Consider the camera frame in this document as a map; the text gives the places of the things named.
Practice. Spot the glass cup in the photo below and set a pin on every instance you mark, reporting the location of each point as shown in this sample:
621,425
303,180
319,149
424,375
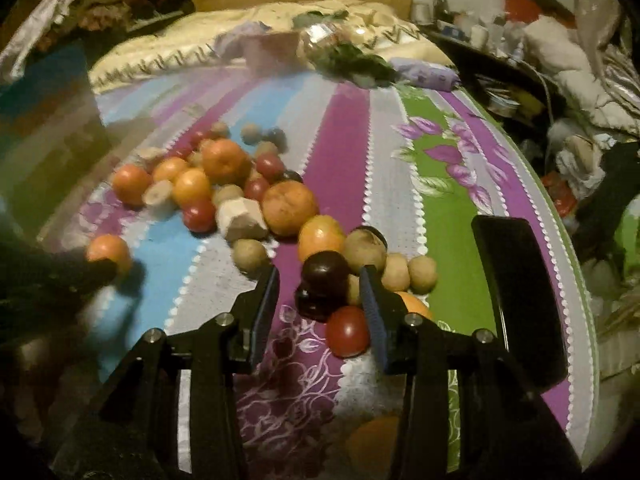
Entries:
420,11

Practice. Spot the pile of oranges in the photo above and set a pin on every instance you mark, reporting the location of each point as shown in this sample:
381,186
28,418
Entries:
289,208

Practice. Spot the green leafy vegetables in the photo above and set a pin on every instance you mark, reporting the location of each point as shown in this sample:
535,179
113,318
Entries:
360,67

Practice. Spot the round orange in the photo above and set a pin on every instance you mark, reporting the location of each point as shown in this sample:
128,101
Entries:
107,251

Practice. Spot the black smartphone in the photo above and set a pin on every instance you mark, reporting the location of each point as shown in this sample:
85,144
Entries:
520,300

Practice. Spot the white padded jacket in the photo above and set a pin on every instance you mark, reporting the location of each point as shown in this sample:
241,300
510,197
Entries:
575,70

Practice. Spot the green cloth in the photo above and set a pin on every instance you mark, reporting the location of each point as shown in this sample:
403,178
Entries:
627,230

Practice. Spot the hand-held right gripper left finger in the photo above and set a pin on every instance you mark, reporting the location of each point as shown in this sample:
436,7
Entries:
265,312

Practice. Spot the group of red tomatoes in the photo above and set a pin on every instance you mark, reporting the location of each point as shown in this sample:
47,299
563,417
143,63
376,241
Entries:
348,332

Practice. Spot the cream zigzag quilt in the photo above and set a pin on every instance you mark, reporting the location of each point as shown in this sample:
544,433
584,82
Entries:
165,50

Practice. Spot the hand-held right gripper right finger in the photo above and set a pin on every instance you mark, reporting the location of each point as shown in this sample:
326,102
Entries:
372,310

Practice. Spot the round beige bun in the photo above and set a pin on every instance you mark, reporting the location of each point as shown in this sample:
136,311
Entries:
241,220

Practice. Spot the purple tissue pack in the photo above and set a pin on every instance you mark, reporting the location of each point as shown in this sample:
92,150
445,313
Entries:
430,76

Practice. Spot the clear plastic bag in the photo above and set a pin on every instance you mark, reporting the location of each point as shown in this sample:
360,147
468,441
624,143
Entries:
320,37

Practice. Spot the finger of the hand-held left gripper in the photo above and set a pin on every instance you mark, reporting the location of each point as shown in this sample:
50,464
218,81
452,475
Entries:
75,275

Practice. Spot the metal bowl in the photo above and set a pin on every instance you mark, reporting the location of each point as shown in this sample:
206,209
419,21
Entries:
502,105

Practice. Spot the striped floral bed sheet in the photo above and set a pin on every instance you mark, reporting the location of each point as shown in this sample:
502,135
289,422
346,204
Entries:
350,160

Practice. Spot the group of dark purple plums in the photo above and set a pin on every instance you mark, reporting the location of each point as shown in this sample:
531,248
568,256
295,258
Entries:
324,270

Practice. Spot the white cylindrical chunk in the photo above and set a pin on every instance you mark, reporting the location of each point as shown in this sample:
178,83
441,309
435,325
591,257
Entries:
159,197
147,155

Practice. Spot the group of tan longans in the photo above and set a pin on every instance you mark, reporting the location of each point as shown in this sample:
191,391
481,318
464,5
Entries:
365,252

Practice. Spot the white cloth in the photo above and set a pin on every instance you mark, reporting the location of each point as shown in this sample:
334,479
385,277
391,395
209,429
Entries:
40,25

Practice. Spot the red plastic bag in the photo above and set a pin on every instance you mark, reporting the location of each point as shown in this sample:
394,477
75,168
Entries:
557,195

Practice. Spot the cluttered nightstand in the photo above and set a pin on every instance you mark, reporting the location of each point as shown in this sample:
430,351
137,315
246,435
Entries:
480,60

